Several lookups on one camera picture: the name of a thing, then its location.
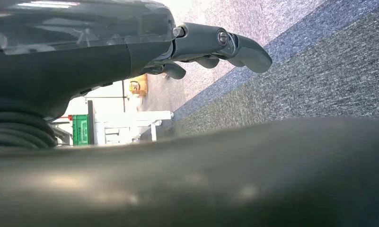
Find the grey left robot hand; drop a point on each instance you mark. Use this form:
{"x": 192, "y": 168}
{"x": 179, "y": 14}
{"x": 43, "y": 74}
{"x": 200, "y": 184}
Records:
{"x": 82, "y": 56}

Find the yellow machine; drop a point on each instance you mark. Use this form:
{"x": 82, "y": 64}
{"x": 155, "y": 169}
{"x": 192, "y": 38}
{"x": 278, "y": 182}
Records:
{"x": 138, "y": 85}

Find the green plastic crate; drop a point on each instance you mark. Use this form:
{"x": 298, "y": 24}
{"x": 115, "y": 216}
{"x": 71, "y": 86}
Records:
{"x": 80, "y": 130}

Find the dark grey robot body shell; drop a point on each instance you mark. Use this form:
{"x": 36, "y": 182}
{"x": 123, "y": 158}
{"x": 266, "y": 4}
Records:
{"x": 208, "y": 181}

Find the white metal frame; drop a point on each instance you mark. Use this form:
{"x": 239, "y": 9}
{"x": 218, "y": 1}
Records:
{"x": 120, "y": 125}

